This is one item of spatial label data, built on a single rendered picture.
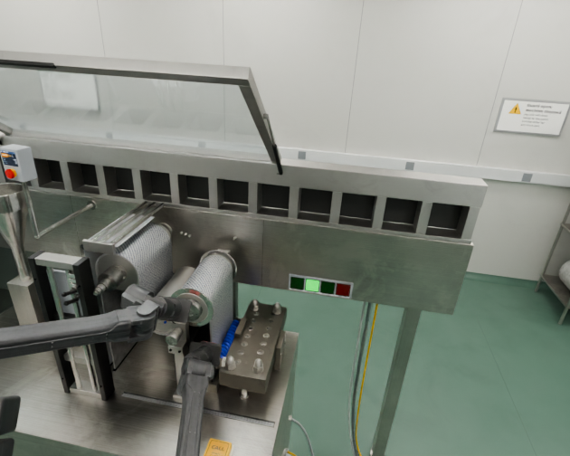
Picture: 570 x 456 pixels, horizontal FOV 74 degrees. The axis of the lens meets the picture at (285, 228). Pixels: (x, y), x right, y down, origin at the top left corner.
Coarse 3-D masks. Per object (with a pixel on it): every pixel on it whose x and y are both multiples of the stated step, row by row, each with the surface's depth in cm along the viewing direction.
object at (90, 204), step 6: (90, 204) 150; (96, 204) 152; (78, 210) 145; (84, 210) 147; (72, 216) 141; (60, 222) 135; (66, 222) 138; (48, 228) 130; (54, 228) 133; (42, 234) 127
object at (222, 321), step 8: (232, 288) 144; (232, 296) 146; (224, 304) 137; (232, 304) 147; (224, 312) 139; (232, 312) 149; (216, 320) 130; (224, 320) 140; (232, 320) 151; (216, 328) 131; (224, 328) 141; (216, 336) 132; (224, 336) 143
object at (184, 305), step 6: (174, 300) 105; (180, 300) 109; (186, 300) 109; (174, 306) 104; (180, 306) 108; (186, 306) 108; (174, 312) 104; (180, 312) 108; (186, 312) 108; (168, 318) 105; (174, 318) 108; (180, 318) 108; (186, 318) 107
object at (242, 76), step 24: (72, 72) 91; (96, 72) 90; (120, 72) 88; (144, 72) 86; (168, 72) 85; (192, 72) 84; (216, 72) 84; (240, 72) 83; (264, 120) 103; (0, 144) 148; (120, 144) 142; (264, 144) 119
